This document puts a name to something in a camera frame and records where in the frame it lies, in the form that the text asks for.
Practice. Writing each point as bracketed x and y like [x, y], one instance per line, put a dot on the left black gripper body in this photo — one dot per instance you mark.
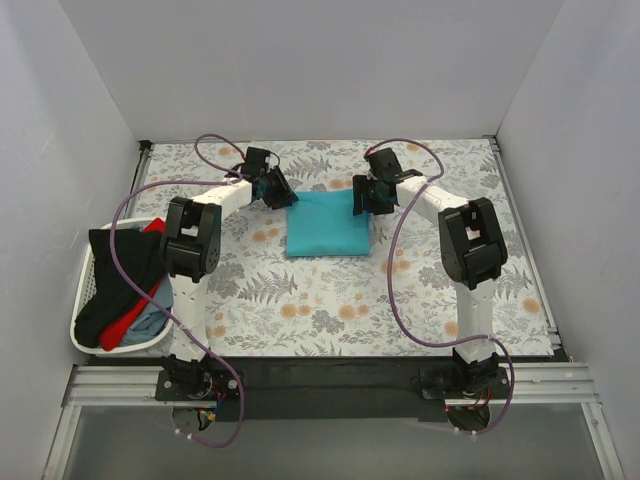
[273, 185]

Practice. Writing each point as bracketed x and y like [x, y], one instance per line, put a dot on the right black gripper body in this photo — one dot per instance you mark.
[373, 191]

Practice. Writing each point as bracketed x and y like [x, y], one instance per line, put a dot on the turquoise t shirt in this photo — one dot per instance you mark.
[322, 224]

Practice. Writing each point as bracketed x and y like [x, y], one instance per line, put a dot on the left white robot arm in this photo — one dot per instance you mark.
[190, 249]

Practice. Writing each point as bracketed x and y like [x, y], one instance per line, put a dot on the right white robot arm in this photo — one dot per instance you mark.
[472, 251]

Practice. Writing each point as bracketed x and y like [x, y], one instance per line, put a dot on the floral table mat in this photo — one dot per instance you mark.
[395, 301]

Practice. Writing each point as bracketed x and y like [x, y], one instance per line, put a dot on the black t shirt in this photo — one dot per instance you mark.
[138, 253]

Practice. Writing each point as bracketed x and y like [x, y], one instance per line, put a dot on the grey blue t shirt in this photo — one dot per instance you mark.
[151, 320]

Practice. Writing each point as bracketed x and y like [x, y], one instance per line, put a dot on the red t shirt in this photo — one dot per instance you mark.
[111, 337]

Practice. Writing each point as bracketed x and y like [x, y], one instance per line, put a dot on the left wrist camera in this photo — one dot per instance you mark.
[256, 162]

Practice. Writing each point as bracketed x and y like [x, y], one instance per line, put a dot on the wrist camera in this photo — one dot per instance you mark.
[383, 163]
[256, 162]

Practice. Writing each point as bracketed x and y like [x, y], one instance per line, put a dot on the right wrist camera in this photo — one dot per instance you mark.
[383, 163]

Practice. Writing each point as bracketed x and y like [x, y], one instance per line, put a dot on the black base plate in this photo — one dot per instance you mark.
[314, 388]

